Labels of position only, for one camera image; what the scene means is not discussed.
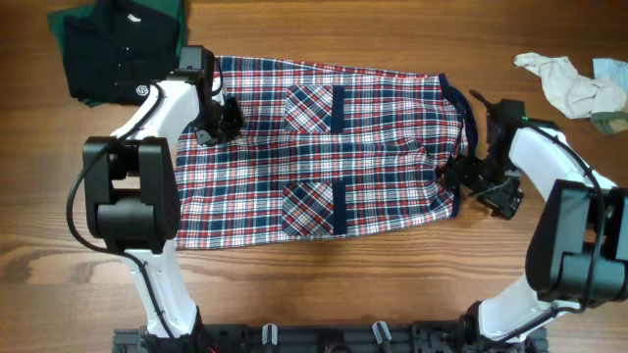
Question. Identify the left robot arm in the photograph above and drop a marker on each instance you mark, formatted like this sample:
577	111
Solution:
132	201

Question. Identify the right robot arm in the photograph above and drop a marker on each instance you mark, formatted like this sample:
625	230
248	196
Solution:
577	256

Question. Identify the light blue cloth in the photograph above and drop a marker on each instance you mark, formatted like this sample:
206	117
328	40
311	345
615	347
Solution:
614	70

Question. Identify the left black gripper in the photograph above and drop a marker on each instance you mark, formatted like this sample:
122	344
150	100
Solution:
232	130

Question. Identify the beige crumpled cloth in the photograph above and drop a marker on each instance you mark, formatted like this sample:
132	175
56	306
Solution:
574	95

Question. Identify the green folded shirt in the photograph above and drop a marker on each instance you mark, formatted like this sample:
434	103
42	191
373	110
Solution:
182	29

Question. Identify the olive green cloth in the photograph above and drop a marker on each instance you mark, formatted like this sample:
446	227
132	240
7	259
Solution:
609	123

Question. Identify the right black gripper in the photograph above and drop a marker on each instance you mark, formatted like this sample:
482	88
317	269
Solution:
471	173

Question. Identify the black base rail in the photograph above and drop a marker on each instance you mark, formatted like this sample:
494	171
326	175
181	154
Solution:
417	337

